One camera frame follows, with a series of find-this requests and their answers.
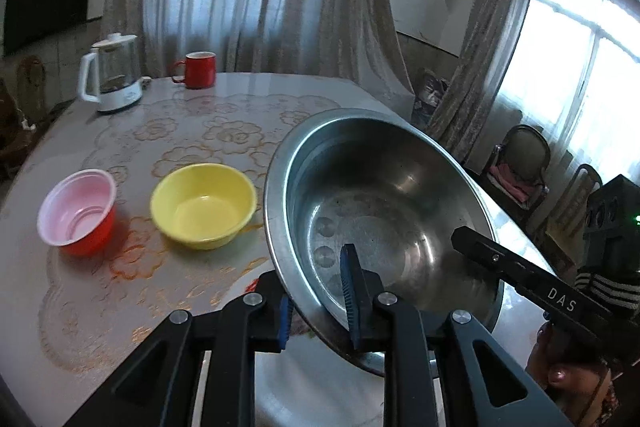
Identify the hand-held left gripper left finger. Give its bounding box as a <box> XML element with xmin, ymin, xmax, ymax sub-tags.
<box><xmin>65</xmin><ymin>272</ymin><xmax>296</xmax><ymax>427</ymax></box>

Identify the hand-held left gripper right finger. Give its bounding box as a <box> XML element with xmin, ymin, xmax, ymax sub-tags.
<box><xmin>339</xmin><ymin>243</ymin><xmax>573</xmax><ymax>427</ymax></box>

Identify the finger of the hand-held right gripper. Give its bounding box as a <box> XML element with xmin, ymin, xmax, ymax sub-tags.
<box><xmin>451</xmin><ymin>227</ymin><xmax>553</xmax><ymax>290</ymax></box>

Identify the stainless steel bowl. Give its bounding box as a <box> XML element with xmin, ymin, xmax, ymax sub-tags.
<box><xmin>263</xmin><ymin>108</ymin><xmax>506</xmax><ymax>378</ymax></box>

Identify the yellow plastic bowl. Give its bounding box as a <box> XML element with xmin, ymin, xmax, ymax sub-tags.
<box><xmin>150</xmin><ymin>163</ymin><xmax>258</xmax><ymax>251</ymax></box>

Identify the red plastic bowl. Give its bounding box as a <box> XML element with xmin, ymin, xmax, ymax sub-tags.
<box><xmin>37</xmin><ymin>169</ymin><xmax>118</xmax><ymax>258</ymax></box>

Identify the person's right forearm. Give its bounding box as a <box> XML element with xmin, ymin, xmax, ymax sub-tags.
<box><xmin>574</xmin><ymin>266</ymin><xmax>617</xmax><ymax>304</ymax></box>

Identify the person's right hand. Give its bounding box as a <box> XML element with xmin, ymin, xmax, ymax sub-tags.
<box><xmin>527</xmin><ymin>324</ymin><xmax>613</xmax><ymax>410</ymax></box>

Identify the chair with pink cushion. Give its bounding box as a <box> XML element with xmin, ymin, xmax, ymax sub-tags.
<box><xmin>482</xmin><ymin>125</ymin><xmax>551</xmax><ymax>212</ymax></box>

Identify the plain wooden chair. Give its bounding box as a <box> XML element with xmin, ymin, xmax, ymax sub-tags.
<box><xmin>545</xmin><ymin>164</ymin><xmax>603</xmax><ymax>258</ymax></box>

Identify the person's patterned clothing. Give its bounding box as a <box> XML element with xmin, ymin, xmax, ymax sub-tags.
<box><xmin>592</xmin><ymin>367</ymin><xmax>640</xmax><ymax>427</ymax></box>

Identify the plastic bag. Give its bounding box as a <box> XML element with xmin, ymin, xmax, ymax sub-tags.
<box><xmin>412</xmin><ymin>69</ymin><xmax>451</xmax><ymax>128</ymax></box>

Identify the lace table mat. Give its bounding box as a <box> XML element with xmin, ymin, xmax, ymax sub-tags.
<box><xmin>40</xmin><ymin>94</ymin><xmax>351</xmax><ymax>373</ymax></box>

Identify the bright window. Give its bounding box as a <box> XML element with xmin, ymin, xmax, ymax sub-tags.
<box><xmin>495</xmin><ymin>0</ymin><xmax>640</xmax><ymax>178</ymax></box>

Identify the narrow beige curtain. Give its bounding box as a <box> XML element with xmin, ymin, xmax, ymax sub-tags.
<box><xmin>425</xmin><ymin>0</ymin><xmax>543</xmax><ymax>162</ymax></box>

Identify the red enamel mug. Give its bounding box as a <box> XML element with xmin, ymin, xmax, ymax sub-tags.
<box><xmin>172</xmin><ymin>52</ymin><xmax>217</xmax><ymax>90</ymax></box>

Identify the white electric kettle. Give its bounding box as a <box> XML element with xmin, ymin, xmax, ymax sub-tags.
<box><xmin>77</xmin><ymin>33</ymin><xmax>146</xmax><ymax>114</ymax></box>

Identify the carved wooden chair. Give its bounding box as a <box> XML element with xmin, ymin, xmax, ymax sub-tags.
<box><xmin>15</xmin><ymin>56</ymin><xmax>56</xmax><ymax>122</ymax></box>

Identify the black wall television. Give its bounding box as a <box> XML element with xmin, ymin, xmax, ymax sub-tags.
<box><xmin>2</xmin><ymin>0</ymin><xmax>95</xmax><ymax>58</ymax></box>

